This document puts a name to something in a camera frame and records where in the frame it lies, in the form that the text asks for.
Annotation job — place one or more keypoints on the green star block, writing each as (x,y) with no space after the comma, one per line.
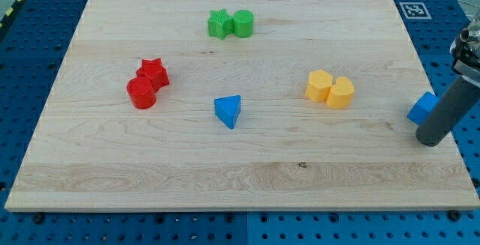
(220,24)

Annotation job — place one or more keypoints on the blue triangle block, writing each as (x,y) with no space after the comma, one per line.
(227,109)

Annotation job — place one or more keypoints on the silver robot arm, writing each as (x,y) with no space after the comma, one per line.
(465,51)

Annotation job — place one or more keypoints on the red star block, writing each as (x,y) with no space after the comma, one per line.
(155,72)

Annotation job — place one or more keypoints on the green cylinder block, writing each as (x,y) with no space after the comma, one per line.
(243,23)

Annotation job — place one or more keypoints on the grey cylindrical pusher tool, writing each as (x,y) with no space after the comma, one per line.
(460,97)

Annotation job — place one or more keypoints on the white fiducial marker tag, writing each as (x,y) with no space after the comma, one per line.
(414,10)

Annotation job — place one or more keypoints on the red cylinder block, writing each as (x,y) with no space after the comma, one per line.
(141,92)

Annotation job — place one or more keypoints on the yellow hexagon block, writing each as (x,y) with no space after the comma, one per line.
(318,85)

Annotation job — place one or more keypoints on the blue cube block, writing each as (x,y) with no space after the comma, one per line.
(422,108)

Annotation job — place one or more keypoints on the yellow heart block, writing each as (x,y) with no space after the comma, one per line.
(341,93)

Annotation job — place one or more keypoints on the wooden board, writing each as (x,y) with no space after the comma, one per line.
(93,151)

